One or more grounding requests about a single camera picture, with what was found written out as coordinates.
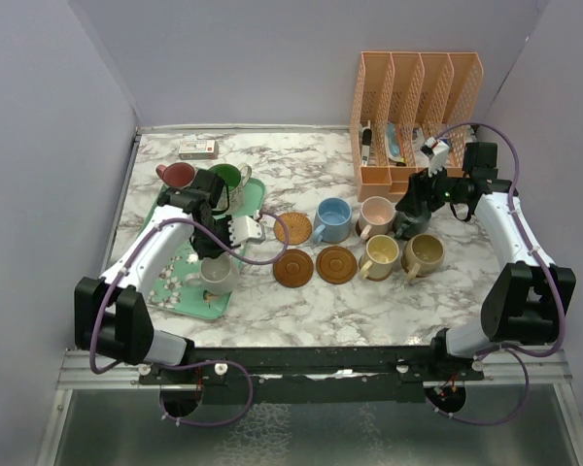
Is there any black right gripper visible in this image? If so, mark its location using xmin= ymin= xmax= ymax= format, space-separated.
xmin=396 ymin=160 xmax=469 ymax=216

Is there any grey mug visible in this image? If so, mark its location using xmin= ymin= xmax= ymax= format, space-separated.
xmin=392 ymin=212 xmax=431 ymax=241

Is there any red floral mug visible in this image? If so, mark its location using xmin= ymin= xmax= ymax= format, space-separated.
xmin=155 ymin=162 xmax=196 ymax=188

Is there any green floral mug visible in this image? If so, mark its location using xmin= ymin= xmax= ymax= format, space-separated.
xmin=210 ymin=163 xmax=252 ymax=215

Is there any pink mug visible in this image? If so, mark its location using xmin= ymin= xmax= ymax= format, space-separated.
xmin=356 ymin=196 xmax=395 ymax=241

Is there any tan mug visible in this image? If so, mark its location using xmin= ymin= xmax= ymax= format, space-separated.
xmin=401 ymin=233 xmax=445 ymax=282

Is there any yellow mug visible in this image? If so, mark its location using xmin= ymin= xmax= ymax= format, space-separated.
xmin=359 ymin=235 xmax=399 ymax=282

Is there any white cream mug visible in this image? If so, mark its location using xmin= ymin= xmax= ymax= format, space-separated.
xmin=185 ymin=255 xmax=240 ymax=295

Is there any blue mug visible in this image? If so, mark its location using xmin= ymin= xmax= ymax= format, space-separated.
xmin=312 ymin=197 xmax=352 ymax=244

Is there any woven rattan coaster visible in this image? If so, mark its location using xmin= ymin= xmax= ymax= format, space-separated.
xmin=280 ymin=212 xmax=313 ymax=246

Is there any brown ringed wooden coaster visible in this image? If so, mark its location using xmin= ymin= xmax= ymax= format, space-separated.
xmin=273 ymin=249 xmax=314 ymax=288

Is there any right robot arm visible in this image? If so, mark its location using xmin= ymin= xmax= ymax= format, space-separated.
xmin=395 ymin=138 xmax=576 ymax=380

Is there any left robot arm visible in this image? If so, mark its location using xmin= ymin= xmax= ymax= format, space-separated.
xmin=74 ymin=170 xmax=230 ymax=383

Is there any white printed packet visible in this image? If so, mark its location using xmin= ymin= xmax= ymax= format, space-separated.
xmin=412 ymin=126 xmax=429 ymax=167

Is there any small white red box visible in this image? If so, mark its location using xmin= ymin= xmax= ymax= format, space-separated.
xmin=178 ymin=140 xmax=219 ymax=160

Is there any white blue packet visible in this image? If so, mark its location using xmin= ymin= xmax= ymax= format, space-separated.
xmin=385 ymin=121 xmax=406 ymax=166

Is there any black grey marker pen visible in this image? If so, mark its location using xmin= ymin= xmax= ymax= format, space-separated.
xmin=360 ymin=126 xmax=372 ymax=166

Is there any green serving tray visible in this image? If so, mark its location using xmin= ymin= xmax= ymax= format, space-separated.
xmin=147 ymin=178 xmax=266 ymax=320

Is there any peach plastic file organizer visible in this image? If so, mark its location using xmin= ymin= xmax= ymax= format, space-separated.
xmin=349 ymin=51 xmax=484 ymax=202

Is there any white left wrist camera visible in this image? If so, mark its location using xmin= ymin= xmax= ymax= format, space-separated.
xmin=228 ymin=216 xmax=266 ymax=248

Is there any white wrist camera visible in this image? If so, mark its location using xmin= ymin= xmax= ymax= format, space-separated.
xmin=228 ymin=216 xmax=266 ymax=248
xmin=420 ymin=137 xmax=450 ymax=178

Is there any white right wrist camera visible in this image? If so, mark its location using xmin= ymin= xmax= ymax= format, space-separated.
xmin=420 ymin=137 xmax=450 ymax=178

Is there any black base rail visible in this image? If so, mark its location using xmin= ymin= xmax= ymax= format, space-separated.
xmin=139 ymin=338 xmax=483 ymax=405

